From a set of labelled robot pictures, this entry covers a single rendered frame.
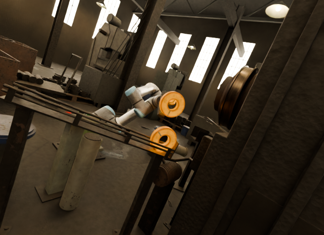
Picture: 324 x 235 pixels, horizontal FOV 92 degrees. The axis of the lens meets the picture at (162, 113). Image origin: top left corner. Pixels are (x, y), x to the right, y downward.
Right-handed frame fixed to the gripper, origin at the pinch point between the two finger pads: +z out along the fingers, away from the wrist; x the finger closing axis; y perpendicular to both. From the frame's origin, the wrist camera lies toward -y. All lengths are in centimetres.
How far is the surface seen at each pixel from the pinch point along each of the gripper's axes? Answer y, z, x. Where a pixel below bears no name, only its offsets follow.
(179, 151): -27.2, 2.4, 11.7
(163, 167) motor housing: -39.7, -4.7, 8.2
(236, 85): 20.9, 12.1, 32.3
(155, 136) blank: -22.6, 3.3, -5.7
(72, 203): -80, -35, -33
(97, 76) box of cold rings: 66, -312, -61
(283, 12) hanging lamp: 416, -196, 351
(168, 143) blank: -24.6, 1.9, 3.5
